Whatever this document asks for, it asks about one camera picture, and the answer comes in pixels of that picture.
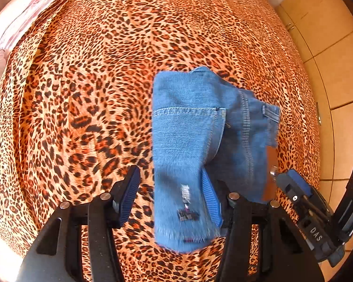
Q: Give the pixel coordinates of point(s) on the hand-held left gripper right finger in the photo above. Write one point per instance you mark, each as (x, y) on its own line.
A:
(211, 202)

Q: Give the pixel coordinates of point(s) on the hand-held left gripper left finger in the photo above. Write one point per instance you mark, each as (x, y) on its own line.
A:
(129, 196)

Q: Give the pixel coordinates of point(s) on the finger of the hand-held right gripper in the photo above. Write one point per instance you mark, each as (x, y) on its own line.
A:
(288, 189)
(301, 183)

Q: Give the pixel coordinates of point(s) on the blue denim pants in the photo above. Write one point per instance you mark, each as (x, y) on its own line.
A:
(182, 141)

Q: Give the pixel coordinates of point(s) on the leopard print blanket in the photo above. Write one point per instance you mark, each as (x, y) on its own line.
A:
(76, 94)

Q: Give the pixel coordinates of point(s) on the pale bed sheet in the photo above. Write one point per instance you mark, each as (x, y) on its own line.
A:
(17, 20)

